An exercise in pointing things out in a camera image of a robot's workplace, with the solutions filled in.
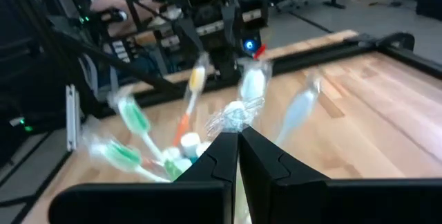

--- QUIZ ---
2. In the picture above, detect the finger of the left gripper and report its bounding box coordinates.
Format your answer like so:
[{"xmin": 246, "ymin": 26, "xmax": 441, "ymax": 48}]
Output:
[
  {"xmin": 175, "ymin": 16, "xmax": 204, "ymax": 57},
  {"xmin": 220, "ymin": 4, "xmax": 239, "ymax": 45}
]

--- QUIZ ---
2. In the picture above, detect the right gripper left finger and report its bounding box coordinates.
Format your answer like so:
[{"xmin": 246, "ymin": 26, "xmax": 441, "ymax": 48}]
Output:
[{"xmin": 48, "ymin": 131, "xmax": 240, "ymax": 224}]

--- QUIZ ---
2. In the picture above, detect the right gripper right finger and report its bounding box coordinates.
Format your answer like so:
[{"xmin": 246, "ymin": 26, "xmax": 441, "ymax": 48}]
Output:
[{"xmin": 238, "ymin": 126, "xmax": 442, "ymax": 224}]

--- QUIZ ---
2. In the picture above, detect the black aluminium rig frame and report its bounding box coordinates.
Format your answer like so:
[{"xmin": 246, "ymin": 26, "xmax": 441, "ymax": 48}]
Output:
[{"xmin": 0, "ymin": 0, "xmax": 442, "ymax": 121}]

